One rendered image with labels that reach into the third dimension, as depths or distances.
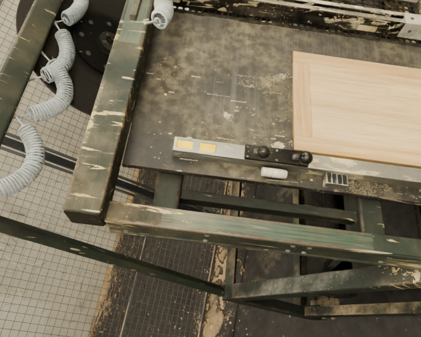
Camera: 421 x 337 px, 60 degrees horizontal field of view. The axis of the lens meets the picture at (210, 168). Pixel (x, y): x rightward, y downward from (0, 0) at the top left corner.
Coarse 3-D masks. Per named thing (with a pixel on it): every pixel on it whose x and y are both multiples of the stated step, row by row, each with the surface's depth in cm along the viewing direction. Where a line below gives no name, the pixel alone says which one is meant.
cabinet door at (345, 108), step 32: (320, 64) 136; (352, 64) 137; (384, 64) 139; (320, 96) 129; (352, 96) 130; (384, 96) 132; (416, 96) 133; (320, 128) 123; (352, 128) 124; (384, 128) 125; (416, 128) 126; (384, 160) 119; (416, 160) 120
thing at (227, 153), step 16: (176, 144) 113; (224, 144) 113; (208, 160) 115; (224, 160) 114; (240, 160) 113; (256, 160) 112; (320, 160) 114; (336, 160) 114; (352, 160) 115; (352, 176) 114; (368, 176) 113; (384, 176) 113; (400, 176) 114; (416, 176) 115
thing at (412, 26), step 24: (192, 0) 143; (216, 0) 142; (240, 0) 141; (264, 0) 141; (288, 0) 144; (312, 0) 144; (336, 24) 147; (360, 24) 146; (384, 24) 145; (408, 24) 143
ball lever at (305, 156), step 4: (304, 152) 101; (308, 152) 101; (292, 156) 112; (296, 156) 110; (300, 156) 101; (304, 156) 100; (308, 156) 100; (312, 156) 101; (300, 160) 102; (304, 160) 101; (308, 160) 100
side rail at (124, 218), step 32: (128, 224) 99; (160, 224) 99; (192, 224) 100; (224, 224) 100; (256, 224) 101; (288, 224) 102; (320, 256) 108; (352, 256) 106; (384, 256) 102; (416, 256) 101
